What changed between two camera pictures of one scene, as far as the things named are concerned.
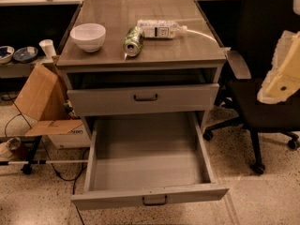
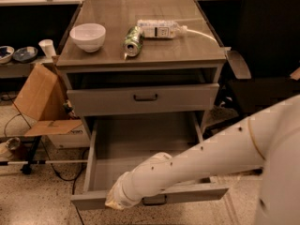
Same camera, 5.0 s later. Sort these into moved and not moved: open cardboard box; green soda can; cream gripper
Moved: cream gripper
Not moved: green soda can; open cardboard box
